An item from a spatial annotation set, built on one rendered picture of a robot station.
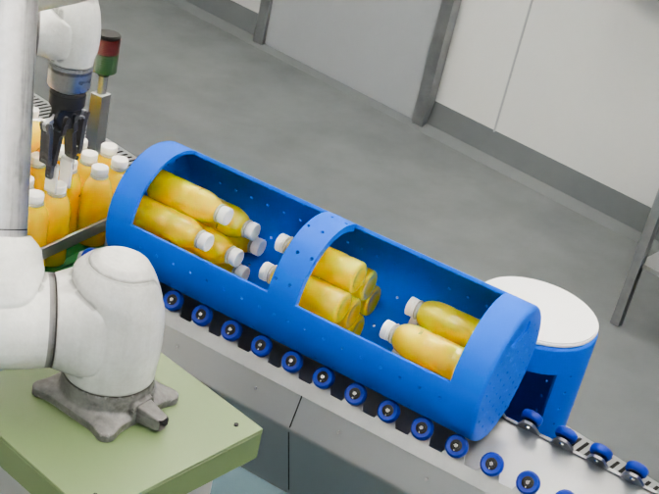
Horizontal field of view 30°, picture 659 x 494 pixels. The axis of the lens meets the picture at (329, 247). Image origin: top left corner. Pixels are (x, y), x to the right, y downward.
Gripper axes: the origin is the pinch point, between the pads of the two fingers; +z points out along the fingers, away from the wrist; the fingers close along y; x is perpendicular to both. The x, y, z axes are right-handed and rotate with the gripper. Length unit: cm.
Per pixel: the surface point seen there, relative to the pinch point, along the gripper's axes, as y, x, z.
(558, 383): 40, -108, 18
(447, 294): 23, -84, -1
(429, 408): -3, -95, 8
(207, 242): 3.3, -37.4, 1.0
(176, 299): -1.2, -35.0, 14.2
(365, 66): 376, 110, 94
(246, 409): -5, -58, 28
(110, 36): 44, 25, -15
